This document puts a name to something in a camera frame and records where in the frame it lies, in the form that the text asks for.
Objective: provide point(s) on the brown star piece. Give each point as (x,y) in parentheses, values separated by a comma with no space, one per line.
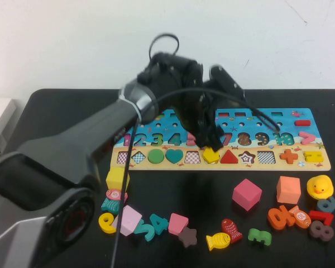
(187,237)

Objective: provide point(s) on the orange plus piece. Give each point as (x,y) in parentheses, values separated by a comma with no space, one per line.
(288,156)

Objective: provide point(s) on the magenta cube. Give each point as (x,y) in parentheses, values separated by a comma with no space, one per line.
(245,195)

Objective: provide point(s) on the teal fish piece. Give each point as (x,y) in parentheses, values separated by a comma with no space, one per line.
(109,206)

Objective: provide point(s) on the yellow equals piece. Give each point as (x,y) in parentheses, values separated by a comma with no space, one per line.
(313,156)

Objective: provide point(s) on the yellow rubber duck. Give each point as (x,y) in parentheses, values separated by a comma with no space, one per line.
(319,185)

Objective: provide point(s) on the light pink cube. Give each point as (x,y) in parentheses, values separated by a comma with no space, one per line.
(131,220)

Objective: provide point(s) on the brown number eight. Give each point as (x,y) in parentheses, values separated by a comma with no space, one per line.
(321,231)

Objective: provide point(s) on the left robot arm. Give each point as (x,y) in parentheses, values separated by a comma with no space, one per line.
(58,156)

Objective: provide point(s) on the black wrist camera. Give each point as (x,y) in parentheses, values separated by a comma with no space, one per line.
(226,81)

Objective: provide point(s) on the red minus piece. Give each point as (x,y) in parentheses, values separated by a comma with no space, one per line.
(302,123)

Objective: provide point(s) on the red triangle piece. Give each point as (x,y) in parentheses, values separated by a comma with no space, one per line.
(229,159)

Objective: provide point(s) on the orange fish piece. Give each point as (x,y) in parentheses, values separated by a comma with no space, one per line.
(300,217)

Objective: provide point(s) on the green circle piece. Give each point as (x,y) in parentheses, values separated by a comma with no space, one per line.
(156,156)

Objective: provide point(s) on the colourful wooden puzzle board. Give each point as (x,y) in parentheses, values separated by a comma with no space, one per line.
(268,131)

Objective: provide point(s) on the red number seven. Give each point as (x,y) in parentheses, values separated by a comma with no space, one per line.
(321,215)

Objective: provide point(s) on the teal number five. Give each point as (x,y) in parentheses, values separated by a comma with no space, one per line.
(148,231)

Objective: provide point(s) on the orange number ten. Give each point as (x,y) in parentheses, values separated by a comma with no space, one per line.
(277,217)

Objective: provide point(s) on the pink number five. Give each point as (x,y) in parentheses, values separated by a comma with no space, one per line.
(190,141)

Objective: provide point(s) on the salmon cube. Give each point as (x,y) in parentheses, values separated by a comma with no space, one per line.
(288,190)

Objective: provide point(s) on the yellow cube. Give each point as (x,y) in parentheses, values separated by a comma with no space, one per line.
(115,177)

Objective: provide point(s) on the pink fish piece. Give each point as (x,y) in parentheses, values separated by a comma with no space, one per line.
(114,195)

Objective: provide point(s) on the pink trapezoid piece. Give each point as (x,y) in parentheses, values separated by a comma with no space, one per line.
(177,223)

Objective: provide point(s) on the yellow pentagon piece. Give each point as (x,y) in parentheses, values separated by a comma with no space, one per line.
(210,156)

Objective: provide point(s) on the red fish piece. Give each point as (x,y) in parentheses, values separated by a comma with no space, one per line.
(231,229)

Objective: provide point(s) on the green number three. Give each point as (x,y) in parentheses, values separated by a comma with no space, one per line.
(259,236)

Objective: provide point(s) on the yellow fish piece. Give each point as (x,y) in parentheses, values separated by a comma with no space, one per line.
(219,240)

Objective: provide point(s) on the pink greater-than piece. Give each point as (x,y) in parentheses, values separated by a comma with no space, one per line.
(307,138)

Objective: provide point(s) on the teal number four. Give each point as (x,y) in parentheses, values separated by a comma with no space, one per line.
(159,223)

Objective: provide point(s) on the teal heart piece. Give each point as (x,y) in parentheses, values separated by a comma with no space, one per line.
(174,155)

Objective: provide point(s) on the blue-grey number nine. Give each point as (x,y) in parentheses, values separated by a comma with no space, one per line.
(330,206)

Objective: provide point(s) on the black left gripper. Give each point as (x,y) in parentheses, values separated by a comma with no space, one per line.
(196,111)

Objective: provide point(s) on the yellow number six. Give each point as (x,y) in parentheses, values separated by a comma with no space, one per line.
(106,224)

